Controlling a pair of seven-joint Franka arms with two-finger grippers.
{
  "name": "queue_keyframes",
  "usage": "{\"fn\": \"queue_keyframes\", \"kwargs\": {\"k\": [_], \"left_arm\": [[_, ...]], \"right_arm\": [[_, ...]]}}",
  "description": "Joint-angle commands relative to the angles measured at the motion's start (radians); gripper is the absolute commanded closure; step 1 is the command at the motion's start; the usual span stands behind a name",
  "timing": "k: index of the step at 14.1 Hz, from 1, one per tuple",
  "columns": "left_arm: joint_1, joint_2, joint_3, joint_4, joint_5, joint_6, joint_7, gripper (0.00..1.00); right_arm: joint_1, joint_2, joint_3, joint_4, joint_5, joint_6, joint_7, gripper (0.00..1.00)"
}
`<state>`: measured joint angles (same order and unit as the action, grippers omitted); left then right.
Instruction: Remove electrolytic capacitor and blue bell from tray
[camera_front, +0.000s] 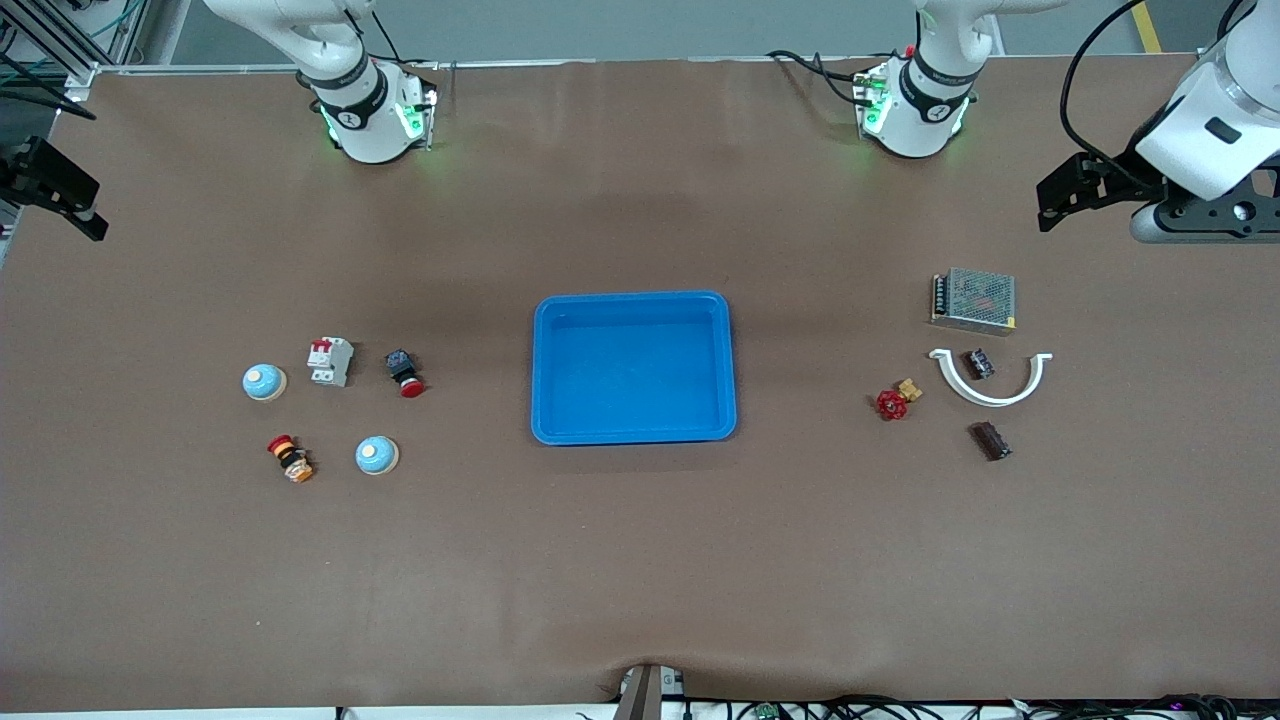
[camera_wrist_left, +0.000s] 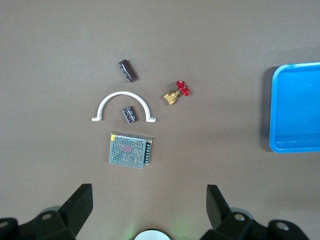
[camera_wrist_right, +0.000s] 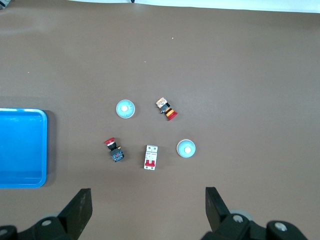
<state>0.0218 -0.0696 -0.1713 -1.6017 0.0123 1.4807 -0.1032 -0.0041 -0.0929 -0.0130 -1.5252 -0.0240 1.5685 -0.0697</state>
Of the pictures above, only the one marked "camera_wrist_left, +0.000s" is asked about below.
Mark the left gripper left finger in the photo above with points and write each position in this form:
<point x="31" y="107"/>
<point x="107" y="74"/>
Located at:
<point x="72" y="212"/>

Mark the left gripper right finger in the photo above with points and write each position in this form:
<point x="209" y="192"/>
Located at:
<point x="225" y="220"/>

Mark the short black capacitor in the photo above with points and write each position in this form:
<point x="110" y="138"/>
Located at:
<point x="129" y="115"/>

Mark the long brown capacitor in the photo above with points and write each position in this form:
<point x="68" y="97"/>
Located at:
<point x="127" y="71"/>

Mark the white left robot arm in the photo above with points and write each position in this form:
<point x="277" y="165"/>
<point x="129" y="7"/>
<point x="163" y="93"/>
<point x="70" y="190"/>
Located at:
<point x="153" y="236"/>

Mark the metal mesh power supply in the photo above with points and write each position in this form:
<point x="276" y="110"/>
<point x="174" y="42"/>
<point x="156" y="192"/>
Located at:
<point x="127" y="151"/>

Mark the blue plastic tray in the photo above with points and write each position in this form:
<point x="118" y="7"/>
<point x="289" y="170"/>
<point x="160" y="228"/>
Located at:
<point x="297" y="107"/>

